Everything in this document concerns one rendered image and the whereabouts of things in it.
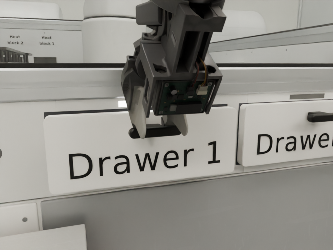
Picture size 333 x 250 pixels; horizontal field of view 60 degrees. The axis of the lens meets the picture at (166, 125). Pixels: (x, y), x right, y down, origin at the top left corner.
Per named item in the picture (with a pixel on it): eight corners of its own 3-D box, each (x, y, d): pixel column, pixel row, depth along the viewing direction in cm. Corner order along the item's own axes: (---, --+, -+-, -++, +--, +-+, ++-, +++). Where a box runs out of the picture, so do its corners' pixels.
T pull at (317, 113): (345, 120, 51) (346, 112, 51) (311, 122, 49) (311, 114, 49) (328, 116, 55) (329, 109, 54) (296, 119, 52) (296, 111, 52)
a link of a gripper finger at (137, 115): (125, 161, 37) (142, 109, 31) (119, 127, 41) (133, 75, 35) (148, 160, 38) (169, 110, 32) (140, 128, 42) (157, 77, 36)
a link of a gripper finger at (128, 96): (116, 110, 36) (131, 49, 30) (115, 101, 37) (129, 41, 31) (152, 111, 38) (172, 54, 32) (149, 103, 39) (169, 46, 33)
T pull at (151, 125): (183, 135, 40) (183, 126, 40) (129, 139, 38) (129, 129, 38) (174, 130, 44) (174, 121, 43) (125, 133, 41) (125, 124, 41)
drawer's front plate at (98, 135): (234, 172, 48) (238, 107, 46) (49, 195, 40) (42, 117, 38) (229, 168, 50) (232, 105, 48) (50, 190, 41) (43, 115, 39)
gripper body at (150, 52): (141, 122, 30) (160, 9, 21) (128, 72, 35) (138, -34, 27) (209, 118, 32) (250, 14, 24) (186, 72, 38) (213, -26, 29)
